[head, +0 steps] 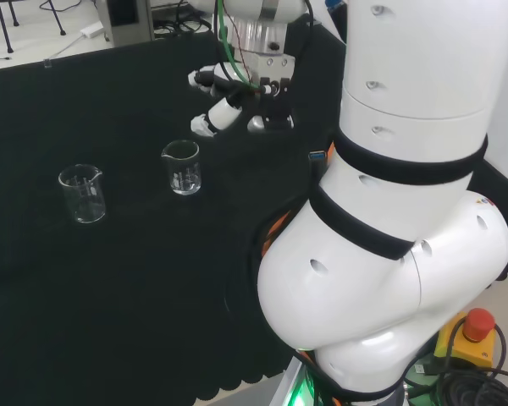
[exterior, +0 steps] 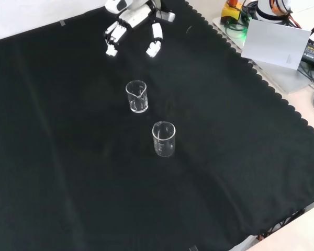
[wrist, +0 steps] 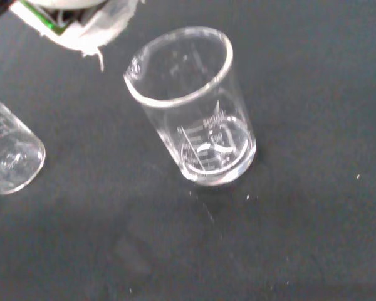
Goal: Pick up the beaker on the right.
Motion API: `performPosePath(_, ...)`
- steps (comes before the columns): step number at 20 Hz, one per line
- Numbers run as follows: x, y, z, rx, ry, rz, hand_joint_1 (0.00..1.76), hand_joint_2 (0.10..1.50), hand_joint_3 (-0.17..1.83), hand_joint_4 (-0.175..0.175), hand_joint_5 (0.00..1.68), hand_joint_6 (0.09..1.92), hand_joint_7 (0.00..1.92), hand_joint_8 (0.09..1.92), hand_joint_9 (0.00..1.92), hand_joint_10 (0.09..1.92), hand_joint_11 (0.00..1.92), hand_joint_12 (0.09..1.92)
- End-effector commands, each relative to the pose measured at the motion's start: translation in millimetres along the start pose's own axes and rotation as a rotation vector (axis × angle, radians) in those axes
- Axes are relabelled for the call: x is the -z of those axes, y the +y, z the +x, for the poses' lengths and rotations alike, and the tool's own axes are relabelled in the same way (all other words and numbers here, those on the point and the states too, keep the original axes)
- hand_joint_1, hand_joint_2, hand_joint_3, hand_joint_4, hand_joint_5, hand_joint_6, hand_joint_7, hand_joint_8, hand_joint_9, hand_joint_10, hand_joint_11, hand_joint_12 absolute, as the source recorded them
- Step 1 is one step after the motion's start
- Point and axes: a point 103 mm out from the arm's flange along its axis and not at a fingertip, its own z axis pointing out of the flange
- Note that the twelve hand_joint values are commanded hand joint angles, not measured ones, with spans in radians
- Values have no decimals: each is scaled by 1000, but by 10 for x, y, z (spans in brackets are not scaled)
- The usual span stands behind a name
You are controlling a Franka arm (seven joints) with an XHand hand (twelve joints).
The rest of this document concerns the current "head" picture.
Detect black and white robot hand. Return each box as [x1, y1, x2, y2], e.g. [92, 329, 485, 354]
[187, 52, 296, 138]

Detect black box with blue cable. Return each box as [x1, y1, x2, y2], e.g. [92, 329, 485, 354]
[323, 0, 349, 45]

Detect clear glass beaker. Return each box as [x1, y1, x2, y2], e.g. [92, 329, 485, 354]
[160, 139, 202, 196]
[58, 163, 107, 224]

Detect black chair legs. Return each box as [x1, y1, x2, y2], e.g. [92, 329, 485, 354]
[0, 0, 69, 54]

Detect grey metal cabinet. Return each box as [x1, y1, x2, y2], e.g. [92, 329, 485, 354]
[98, 0, 156, 47]

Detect black cable bundle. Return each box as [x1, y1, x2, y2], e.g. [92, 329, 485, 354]
[406, 321, 508, 406]

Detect black cables under cabinet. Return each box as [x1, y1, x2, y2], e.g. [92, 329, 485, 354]
[152, 0, 215, 40]

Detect metal base plate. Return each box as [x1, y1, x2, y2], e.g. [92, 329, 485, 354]
[272, 354, 315, 406]

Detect yellow stop button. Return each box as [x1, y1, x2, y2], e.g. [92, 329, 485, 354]
[433, 307, 498, 370]

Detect green cable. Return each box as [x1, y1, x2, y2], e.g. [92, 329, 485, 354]
[214, 0, 257, 88]

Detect orange cable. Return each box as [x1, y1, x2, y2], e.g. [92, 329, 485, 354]
[257, 139, 336, 257]

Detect black table cloth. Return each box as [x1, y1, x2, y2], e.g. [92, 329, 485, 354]
[0, 20, 508, 403]

